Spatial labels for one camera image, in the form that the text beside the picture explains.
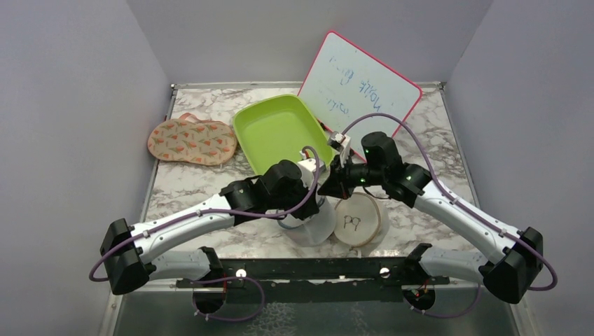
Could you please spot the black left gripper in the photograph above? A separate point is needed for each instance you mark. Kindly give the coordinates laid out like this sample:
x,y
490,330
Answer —
x,y
309,209

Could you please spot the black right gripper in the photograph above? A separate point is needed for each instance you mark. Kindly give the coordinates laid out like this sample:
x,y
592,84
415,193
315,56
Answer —
x,y
337,185

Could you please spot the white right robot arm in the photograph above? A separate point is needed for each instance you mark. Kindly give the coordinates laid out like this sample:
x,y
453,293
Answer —
x,y
508,259

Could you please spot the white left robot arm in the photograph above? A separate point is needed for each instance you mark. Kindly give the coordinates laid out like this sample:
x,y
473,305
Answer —
x,y
133,255

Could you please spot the round beige glasses pouch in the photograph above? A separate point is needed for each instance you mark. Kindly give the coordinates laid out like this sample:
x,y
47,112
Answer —
x,y
361,220

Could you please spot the green plastic tray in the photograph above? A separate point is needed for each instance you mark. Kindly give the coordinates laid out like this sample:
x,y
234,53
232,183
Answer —
x,y
277,129

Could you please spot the floral peach fabric pouch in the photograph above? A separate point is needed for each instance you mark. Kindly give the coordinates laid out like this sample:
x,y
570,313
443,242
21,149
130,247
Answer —
x,y
192,140

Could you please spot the pink framed whiteboard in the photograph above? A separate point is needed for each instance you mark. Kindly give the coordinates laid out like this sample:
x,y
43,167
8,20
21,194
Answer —
x,y
348,89

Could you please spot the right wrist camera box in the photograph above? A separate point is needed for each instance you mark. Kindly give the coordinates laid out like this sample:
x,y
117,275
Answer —
x,y
341,143

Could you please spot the black front mounting rail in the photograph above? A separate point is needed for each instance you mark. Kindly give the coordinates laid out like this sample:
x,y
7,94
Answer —
x,y
308,280

